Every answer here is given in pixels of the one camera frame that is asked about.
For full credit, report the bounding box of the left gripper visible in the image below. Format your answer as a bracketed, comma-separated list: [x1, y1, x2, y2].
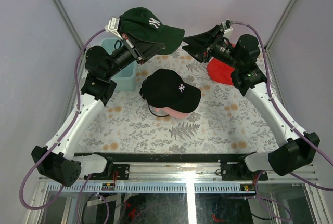
[104, 31, 164, 79]

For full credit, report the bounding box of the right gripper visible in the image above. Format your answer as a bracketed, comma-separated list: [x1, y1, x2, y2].
[182, 25, 242, 70]

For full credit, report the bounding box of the dark green baseball cap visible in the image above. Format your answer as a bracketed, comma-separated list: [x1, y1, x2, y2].
[118, 7, 185, 55]

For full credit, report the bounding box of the red cloth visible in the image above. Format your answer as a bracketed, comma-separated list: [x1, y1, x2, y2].
[207, 58, 235, 85]

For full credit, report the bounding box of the teal plastic bin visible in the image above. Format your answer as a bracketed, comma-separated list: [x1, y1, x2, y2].
[100, 38, 138, 91]

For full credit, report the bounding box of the black wire hat stand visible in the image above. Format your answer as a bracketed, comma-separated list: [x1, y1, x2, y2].
[148, 105, 170, 118]

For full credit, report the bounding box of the pink baseball cap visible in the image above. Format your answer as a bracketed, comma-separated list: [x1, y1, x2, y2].
[153, 107, 190, 119]

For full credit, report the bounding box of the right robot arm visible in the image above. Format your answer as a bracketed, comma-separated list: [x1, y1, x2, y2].
[182, 21, 320, 180]

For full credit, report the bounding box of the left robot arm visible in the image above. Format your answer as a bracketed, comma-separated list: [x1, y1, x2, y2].
[32, 33, 166, 187]

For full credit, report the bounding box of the floral table mat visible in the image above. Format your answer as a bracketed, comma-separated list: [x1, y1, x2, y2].
[76, 49, 277, 153]

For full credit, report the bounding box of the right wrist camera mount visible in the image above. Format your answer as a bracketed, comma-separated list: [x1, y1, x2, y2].
[221, 20, 233, 39]

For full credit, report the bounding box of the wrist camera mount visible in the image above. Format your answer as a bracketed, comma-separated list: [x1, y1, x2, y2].
[105, 17, 122, 38]
[221, 20, 233, 39]

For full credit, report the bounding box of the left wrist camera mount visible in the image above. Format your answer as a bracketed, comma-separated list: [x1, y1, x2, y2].
[105, 17, 122, 38]

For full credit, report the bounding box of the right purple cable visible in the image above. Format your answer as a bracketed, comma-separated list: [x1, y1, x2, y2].
[230, 20, 333, 221]

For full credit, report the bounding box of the purple cable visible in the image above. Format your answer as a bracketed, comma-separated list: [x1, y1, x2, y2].
[230, 20, 333, 221]
[19, 28, 110, 224]

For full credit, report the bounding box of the left corner aluminium post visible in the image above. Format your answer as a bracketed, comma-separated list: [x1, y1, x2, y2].
[52, 0, 84, 49]

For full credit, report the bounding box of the corner aluminium post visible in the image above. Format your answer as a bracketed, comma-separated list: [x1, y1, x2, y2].
[52, 0, 84, 49]
[264, 0, 298, 51]

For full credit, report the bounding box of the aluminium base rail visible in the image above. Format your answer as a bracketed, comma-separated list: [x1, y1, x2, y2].
[91, 162, 318, 183]

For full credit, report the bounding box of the right corner aluminium post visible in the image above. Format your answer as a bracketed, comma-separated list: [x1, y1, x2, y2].
[264, 0, 298, 51]

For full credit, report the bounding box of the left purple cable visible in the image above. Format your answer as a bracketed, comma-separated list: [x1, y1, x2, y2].
[19, 28, 110, 224]

